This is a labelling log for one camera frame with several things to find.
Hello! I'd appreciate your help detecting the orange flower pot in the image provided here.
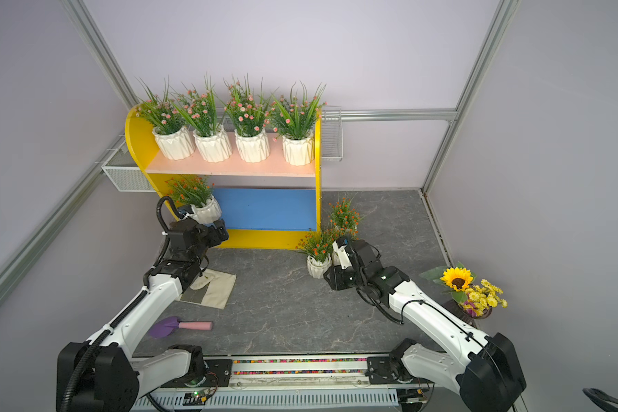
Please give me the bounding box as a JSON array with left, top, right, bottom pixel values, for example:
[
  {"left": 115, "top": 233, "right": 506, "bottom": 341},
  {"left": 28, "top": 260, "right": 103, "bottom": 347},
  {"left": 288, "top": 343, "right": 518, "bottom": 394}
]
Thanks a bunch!
[
  {"left": 330, "top": 197, "right": 361, "bottom": 233},
  {"left": 167, "top": 176, "right": 222, "bottom": 225},
  {"left": 331, "top": 226, "right": 359, "bottom": 266},
  {"left": 296, "top": 231, "right": 333, "bottom": 279}
]

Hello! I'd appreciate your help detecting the pink flower pot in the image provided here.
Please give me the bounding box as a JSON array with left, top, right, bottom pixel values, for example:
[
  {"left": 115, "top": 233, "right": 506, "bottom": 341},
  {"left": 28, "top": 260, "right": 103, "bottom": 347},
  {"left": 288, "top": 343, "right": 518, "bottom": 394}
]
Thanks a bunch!
[
  {"left": 136, "top": 80, "right": 196, "bottom": 161},
  {"left": 268, "top": 83, "right": 326, "bottom": 167},
  {"left": 175, "top": 77, "right": 233, "bottom": 163},
  {"left": 224, "top": 77, "right": 272, "bottom": 163}
]

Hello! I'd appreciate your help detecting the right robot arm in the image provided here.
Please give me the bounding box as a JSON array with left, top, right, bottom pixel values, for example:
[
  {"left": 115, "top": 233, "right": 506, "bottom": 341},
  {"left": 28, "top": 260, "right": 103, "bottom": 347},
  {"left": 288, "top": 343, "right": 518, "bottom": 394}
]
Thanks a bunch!
[{"left": 324, "top": 236, "right": 527, "bottom": 411}]

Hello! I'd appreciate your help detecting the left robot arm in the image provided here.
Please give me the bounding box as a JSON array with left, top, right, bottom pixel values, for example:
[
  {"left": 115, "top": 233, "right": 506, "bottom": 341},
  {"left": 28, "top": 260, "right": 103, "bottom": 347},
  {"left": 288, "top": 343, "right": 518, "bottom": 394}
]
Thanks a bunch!
[{"left": 56, "top": 209, "right": 229, "bottom": 411}]

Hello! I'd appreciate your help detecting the yellow rack with coloured shelves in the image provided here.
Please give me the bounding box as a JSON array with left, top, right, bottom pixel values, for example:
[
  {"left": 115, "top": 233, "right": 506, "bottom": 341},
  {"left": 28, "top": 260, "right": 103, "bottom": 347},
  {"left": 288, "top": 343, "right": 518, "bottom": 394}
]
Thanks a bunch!
[{"left": 125, "top": 111, "right": 321, "bottom": 250}]

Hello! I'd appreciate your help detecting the beige garden glove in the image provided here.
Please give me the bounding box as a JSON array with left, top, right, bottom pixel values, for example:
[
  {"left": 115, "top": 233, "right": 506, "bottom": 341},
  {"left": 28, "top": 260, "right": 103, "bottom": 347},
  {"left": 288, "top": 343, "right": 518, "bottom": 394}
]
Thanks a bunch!
[{"left": 179, "top": 269, "right": 237, "bottom": 309}]

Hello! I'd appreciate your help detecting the white mesh basket left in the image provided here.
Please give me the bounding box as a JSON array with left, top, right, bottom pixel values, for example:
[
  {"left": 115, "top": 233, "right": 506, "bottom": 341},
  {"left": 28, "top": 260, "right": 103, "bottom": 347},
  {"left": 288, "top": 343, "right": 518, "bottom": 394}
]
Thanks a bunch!
[{"left": 101, "top": 130, "right": 154, "bottom": 193}]

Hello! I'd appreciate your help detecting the purple pink garden trowel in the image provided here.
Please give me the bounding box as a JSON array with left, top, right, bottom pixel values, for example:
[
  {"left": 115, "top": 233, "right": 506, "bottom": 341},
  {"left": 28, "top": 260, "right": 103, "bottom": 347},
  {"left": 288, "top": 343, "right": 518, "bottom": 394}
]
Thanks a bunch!
[{"left": 148, "top": 317, "right": 214, "bottom": 339}]

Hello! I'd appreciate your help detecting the sunflower bouquet pot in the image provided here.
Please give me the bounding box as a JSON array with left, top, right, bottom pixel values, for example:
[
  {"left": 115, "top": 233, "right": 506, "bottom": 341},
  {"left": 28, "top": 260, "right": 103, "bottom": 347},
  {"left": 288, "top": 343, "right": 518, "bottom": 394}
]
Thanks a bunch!
[{"left": 421, "top": 263, "right": 508, "bottom": 319}]

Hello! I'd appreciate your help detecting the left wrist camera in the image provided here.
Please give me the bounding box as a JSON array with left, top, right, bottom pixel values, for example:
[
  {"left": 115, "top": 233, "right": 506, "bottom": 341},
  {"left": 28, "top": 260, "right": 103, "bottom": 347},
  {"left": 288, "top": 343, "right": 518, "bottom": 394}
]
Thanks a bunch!
[{"left": 177, "top": 204, "right": 195, "bottom": 219}]

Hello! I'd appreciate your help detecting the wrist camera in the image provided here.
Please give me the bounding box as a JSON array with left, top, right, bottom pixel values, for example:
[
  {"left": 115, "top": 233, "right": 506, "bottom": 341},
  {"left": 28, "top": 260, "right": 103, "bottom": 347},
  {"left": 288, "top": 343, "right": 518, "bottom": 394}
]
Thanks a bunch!
[
  {"left": 177, "top": 204, "right": 195, "bottom": 219},
  {"left": 337, "top": 236, "right": 352, "bottom": 271}
]

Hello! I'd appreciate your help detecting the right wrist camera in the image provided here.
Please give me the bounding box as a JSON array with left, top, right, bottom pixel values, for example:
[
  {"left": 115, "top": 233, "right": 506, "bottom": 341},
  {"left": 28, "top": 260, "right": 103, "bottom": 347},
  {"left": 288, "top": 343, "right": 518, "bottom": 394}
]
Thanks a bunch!
[{"left": 337, "top": 236, "right": 352, "bottom": 271}]

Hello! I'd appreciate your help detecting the white wire basket back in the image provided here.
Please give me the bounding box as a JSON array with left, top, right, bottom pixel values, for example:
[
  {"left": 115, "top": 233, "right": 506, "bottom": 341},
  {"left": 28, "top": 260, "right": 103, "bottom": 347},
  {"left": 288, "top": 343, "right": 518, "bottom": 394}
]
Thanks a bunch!
[{"left": 218, "top": 105, "right": 344, "bottom": 163}]

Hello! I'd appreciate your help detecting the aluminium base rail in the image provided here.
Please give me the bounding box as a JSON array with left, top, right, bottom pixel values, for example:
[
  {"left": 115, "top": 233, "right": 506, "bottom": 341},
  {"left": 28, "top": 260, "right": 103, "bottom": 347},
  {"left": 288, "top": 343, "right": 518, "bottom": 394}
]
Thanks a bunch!
[{"left": 71, "top": 352, "right": 526, "bottom": 412}]

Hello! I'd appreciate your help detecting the black cable bottom right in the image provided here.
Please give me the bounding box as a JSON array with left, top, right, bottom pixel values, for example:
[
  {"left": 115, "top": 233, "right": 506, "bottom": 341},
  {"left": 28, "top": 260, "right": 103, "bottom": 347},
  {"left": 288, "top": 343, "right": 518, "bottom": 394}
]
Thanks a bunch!
[{"left": 583, "top": 387, "right": 618, "bottom": 412}]

